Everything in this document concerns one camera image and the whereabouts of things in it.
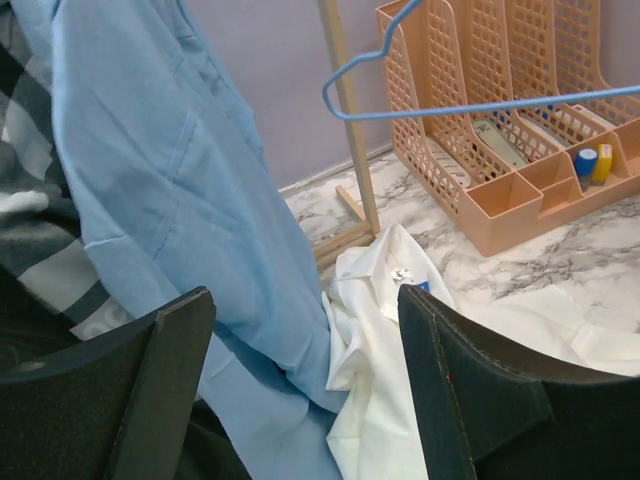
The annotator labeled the orange file organizer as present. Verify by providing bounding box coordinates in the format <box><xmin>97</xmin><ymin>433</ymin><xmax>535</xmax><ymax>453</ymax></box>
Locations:
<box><xmin>377</xmin><ymin>1</ymin><xmax>639</xmax><ymax>256</ymax></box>

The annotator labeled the wooden clothes rack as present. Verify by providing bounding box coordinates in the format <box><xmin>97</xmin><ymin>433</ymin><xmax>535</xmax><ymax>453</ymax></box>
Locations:
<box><xmin>313</xmin><ymin>0</ymin><xmax>380</xmax><ymax>271</ymax></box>

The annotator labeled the white shirt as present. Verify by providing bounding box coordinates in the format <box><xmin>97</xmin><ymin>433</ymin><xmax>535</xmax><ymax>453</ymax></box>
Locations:
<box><xmin>323</xmin><ymin>225</ymin><xmax>639</xmax><ymax>479</ymax></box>

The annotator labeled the blue stamp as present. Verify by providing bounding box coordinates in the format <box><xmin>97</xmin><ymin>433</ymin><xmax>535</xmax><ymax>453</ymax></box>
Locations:
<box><xmin>574</xmin><ymin>148</ymin><xmax>598</xmax><ymax>192</ymax></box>

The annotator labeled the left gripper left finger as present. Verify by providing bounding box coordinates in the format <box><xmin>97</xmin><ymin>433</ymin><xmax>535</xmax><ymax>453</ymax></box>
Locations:
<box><xmin>1</xmin><ymin>287</ymin><xmax>216</xmax><ymax>479</ymax></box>

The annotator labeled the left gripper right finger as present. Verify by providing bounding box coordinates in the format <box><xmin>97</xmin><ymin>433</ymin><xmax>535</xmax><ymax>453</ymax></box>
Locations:
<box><xmin>398</xmin><ymin>285</ymin><xmax>639</xmax><ymax>479</ymax></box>

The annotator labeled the black pinstripe shirt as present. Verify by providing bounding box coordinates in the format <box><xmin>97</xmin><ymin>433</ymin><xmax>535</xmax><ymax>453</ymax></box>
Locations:
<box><xmin>1</xmin><ymin>331</ymin><xmax>248</xmax><ymax>479</ymax></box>

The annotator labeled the light blue shirt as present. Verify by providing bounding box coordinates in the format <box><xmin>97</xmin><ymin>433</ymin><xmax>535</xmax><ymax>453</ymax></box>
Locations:
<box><xmin>13</xmin><ymin>1</ymin><xmax>345</xmax><ymax>479</ymax></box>

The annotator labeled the grey plaid shirt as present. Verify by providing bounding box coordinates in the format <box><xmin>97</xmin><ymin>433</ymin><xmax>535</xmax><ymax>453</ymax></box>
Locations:
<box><xmin>1</xmin><ymin>1</ymin><xmax>131</xmax><ymax>340</ymax></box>

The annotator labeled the blue wire hanger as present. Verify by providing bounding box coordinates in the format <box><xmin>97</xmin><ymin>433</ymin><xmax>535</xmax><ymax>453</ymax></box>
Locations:
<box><xmin>321</xmin><ymin>0</ymin><xmax>640</xmax><ymax>122</ymax></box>

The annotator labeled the yellow stamp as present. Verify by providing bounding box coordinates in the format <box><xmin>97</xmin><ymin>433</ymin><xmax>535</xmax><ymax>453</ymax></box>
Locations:
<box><xmin>591</xmin><ymin>143</ymin><xmax>613</xmax><ymax>186</ymax></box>

